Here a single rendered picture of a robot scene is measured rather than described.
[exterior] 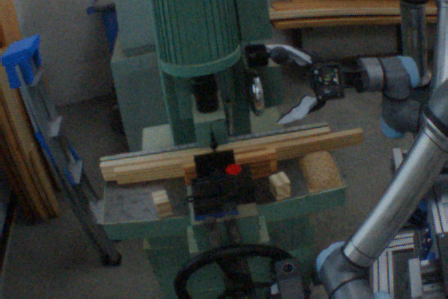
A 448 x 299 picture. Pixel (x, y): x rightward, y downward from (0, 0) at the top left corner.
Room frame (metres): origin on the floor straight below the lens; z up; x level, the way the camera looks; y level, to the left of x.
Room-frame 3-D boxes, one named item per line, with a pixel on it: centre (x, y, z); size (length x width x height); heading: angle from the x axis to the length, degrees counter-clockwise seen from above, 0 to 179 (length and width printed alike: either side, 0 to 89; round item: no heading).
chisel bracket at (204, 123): (1.04, 0.03, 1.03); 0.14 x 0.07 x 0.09; 2
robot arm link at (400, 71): (0.86, -0.40, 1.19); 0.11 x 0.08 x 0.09; 92
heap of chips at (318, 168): (0.94, -0.22, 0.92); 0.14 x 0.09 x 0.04; 2
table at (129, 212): (0.92, 0.03, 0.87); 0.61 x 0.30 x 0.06; 92
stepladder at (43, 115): (1.63, 0.72, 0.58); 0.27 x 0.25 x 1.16; 92
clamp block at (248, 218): (0.83, 0.03, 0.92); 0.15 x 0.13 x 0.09; 92
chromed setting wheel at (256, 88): (1.16, -0.09, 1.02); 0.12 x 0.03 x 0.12; 2
